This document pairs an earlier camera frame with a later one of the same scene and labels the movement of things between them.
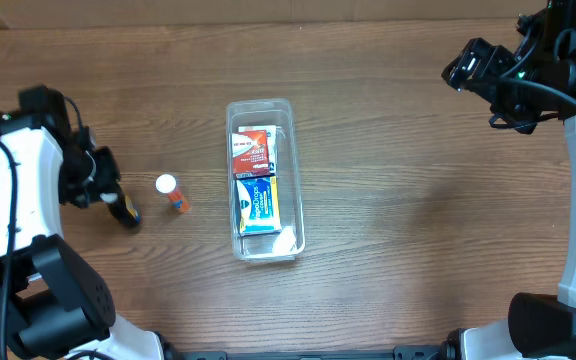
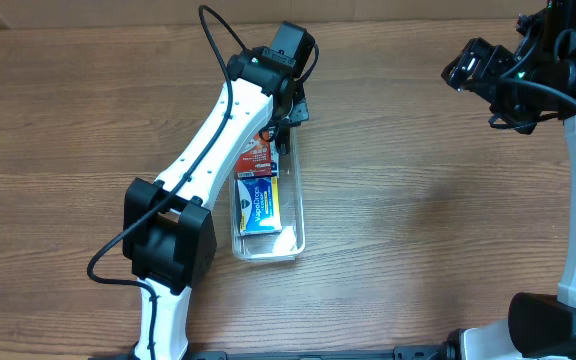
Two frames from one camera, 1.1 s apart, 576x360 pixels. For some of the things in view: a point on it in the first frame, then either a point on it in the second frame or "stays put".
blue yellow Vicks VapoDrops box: x=258 y=205 stays put
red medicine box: x=250 y=154 stays put
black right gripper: x=468 y=70 stays put
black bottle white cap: x=122 y=208 -> x=283 y=139
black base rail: x=447 y=352 stays put
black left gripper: x=101 y=179 -> x=295 y=113
